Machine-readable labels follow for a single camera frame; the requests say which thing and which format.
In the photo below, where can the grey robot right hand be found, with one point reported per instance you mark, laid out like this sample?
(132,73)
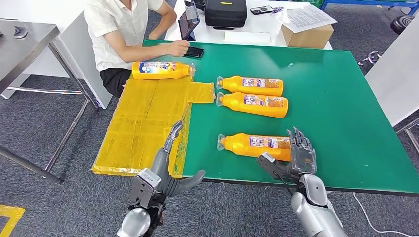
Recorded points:
(302,157)

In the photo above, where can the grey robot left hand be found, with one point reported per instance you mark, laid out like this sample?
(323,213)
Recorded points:
(162,166)

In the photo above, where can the person's right hand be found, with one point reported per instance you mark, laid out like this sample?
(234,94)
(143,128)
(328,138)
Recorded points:
(178,48)

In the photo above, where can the orange detergent bottle clear cap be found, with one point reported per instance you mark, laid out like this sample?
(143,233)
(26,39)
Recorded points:
(176,71)
(234,85)
(235,145)
(235,104)

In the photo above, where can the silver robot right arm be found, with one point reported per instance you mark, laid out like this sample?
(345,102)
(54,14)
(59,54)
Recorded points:
(314,212)

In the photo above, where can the black smartphone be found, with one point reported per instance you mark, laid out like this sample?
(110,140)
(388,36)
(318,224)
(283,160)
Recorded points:
(195,53)
(261,9)

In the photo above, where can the dark tablet on stand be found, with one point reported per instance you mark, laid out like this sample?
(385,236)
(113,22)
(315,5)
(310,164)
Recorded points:
(189,20)

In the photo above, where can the yellow taped cardboard mat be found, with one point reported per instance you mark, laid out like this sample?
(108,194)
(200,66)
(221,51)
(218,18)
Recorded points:
(140,124)

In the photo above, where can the black carrying case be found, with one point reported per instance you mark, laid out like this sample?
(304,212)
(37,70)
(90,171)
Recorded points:
(226,13)

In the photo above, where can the person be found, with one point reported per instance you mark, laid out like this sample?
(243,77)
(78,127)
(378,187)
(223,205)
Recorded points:
(108,26)

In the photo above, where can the small purple item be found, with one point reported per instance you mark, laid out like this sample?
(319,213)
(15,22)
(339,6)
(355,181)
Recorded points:
(278,9)

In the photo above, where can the brown cardboard box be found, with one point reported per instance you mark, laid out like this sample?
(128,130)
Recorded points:
(306,39)

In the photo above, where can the printed paper sheet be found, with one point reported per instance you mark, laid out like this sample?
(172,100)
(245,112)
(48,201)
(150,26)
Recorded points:
(306,18)

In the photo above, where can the stainless steel table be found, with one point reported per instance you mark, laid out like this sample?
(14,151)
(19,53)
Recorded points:
(23,54)

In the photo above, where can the small grey metal object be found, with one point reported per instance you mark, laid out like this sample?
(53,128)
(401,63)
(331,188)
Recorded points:
(20,32)

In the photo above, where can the blue metal rack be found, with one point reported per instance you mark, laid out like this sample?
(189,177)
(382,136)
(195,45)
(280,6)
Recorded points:
(370,3)

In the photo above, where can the black round stool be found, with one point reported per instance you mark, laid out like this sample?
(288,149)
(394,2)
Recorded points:
(406,23)

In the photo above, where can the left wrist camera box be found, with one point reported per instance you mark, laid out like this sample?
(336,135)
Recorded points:
(144,186)

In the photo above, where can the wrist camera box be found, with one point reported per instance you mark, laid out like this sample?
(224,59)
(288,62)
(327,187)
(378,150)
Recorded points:
(144,186)
(271,163)

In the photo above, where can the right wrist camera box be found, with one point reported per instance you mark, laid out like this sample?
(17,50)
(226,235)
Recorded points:
(271,163)

